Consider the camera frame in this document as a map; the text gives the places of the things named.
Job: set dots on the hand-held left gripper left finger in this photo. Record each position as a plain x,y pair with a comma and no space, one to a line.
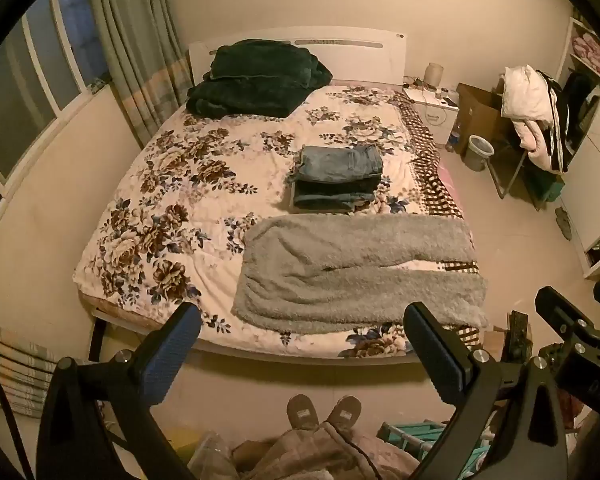
172,355

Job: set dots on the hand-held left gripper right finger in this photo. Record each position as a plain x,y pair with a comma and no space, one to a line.
432,355

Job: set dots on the grey fluffy pants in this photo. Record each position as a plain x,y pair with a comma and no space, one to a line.
330,260

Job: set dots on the black upright object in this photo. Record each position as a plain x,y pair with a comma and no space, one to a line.
519,335

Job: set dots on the teal plastic rack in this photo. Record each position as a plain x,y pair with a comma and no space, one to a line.
410,432

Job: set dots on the person's right grey slipper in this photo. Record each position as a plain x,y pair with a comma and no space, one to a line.
344,411

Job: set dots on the person's grey slipper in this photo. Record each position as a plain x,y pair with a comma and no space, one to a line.
344,411
302,412

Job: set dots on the clear plastic bag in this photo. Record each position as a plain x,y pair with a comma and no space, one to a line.
212,455

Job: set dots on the person's left grey slipper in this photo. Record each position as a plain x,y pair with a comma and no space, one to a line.
302,412

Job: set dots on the metal folding chair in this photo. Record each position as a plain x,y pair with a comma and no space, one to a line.
507,172

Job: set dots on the striped folded mat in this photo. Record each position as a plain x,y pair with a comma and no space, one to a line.
15,370

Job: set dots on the floral blanket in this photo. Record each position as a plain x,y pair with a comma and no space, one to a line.
180,185

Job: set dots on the grey trash bin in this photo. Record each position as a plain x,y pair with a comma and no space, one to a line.
479,155

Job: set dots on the black striped jacket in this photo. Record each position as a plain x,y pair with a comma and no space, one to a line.
560,125

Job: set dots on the folded dark jeans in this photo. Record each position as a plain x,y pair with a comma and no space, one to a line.
330,194

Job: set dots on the brown checkered bedsheet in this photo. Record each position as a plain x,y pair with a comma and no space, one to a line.
430,160

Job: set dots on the clear water bottle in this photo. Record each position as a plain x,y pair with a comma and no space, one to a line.
454,140

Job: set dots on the black bag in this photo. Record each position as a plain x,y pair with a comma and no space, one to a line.
580,97

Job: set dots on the brown cardboard box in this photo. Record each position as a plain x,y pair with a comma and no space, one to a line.
480,115

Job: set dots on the folded blue jeans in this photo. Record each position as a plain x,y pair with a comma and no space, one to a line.
340,160

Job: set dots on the white padded jacket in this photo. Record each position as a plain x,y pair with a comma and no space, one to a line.
522,91

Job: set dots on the white nightstand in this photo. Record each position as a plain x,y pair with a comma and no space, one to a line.
437,116

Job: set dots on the pink folded bedding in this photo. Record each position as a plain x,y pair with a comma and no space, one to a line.
590,52

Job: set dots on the white cylinder lamp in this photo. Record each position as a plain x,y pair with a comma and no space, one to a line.
435,75

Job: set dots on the dark green blanket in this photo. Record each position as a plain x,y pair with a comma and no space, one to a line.
255,77

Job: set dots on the bed with floral cover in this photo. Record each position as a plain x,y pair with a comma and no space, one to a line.
360,60

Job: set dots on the grey-green curtain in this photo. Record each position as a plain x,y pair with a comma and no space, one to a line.
130,35

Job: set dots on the white-framed window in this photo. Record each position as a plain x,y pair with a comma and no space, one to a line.
40,60

